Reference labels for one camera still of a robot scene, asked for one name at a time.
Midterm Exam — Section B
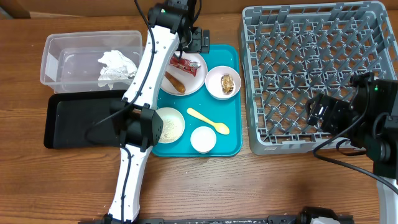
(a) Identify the red snack wrapper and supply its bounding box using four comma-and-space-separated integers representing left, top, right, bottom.
169, 56, 201, 77

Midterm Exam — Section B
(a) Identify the pink bowl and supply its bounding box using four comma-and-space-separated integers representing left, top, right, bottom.
205, 65, 241, 100

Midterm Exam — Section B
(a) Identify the brown sausage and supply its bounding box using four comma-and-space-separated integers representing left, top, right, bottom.
165, 72, 186, 94

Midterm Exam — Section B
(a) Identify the brown food scrap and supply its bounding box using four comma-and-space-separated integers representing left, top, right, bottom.
221, 73, 234, 95

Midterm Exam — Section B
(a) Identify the white napkin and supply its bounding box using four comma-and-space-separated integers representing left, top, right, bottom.
98, 50, 137, 90

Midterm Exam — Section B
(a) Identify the white bowl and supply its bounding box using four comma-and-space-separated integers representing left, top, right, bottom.
156, 107, 185, 144

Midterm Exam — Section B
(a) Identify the white cup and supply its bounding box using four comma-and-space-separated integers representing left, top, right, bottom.
190, 126, 216, 154

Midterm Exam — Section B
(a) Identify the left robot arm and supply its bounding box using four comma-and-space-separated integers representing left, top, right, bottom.
102, 1, 210, 223

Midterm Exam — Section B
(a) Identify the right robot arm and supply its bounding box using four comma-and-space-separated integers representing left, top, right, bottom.
305, 72, 397, 223

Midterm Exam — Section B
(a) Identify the grey dishwasher rack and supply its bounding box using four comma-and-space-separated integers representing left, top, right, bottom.
239, 1, 397, 155

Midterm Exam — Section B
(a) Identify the large white plate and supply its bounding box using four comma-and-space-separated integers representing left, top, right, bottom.
160, 53, 208, 96

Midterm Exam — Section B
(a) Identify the teal serving tray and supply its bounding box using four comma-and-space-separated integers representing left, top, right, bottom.
148, 44, 243, 158

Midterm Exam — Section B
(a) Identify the yellow plastic spoon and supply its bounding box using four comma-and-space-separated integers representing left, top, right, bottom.
187, 108, 230, 135

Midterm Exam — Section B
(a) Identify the clear plastic bin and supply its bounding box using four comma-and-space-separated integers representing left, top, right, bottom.
40, 30, 143, 93

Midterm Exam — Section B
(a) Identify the black tray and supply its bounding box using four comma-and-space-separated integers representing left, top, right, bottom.
44, 90, 125, 149

